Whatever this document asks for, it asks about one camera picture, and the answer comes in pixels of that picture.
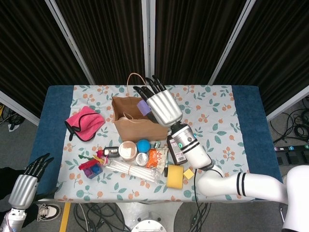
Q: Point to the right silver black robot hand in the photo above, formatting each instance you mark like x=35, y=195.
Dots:
x=164, y=108

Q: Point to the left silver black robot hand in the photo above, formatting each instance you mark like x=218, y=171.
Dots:
x=23, y=192

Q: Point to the purple foam cube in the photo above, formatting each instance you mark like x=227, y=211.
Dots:
x=144, y=107

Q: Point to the clear jar of rubber bands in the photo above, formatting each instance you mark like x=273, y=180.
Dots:
x=128, y=151

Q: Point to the round white robot base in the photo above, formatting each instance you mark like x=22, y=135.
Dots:
x=148, y=226

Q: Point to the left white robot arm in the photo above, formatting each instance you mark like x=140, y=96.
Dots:
x=12, y=220

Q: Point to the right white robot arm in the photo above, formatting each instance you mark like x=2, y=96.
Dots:
x=229, y=186

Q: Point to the brown paper bag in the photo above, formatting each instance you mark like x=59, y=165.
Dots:
x=135, y=131

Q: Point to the person in black trousers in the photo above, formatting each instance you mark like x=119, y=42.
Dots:
x=9, y=176

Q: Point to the white black sneaker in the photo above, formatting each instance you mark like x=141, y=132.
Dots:
x=49, y=211

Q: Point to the blue rubber ball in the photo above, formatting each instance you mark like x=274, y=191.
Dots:
x=143, y=146

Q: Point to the brown medicine bottle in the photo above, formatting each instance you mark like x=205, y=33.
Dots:
x=177, y=157

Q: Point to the orange white snack packet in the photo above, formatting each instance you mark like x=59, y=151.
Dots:
x=154, y=159

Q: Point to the floral print tablecloth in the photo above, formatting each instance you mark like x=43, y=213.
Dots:
x=217, y=108

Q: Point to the small clear jar of pins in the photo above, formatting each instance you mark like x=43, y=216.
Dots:
x=142, y=159

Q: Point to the black marker pen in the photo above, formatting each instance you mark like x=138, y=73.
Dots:
x=166, y=171

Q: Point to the black tin with label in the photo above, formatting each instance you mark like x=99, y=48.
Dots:
x=112, y=151

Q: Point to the bundle of clear straws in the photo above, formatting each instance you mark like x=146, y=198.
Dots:
x=132, y=170

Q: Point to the colourful feather toy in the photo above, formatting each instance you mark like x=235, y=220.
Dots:
x=87, y=165

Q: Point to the yellow sponge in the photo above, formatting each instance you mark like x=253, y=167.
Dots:
x=175, y=177

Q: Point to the yellow foam cube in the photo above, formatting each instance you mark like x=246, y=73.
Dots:
x=188, y=174

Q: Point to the blue velvet table cover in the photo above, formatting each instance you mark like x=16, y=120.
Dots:
x=48, y=125

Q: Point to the blue purple toy block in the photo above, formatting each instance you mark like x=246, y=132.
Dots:
x=93, y=172

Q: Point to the black ribbed partition panel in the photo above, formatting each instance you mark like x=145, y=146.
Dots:
x=277, y=53
x=108, y=36
x=193, y=36
x=29, y=53

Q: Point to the pink cloth with black trim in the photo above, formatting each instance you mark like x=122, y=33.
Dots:
x=87, y=123

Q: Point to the black power strip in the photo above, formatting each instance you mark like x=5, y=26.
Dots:
x=292, y=148

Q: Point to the black floor pedal unit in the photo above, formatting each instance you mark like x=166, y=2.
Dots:
x=292, y=159

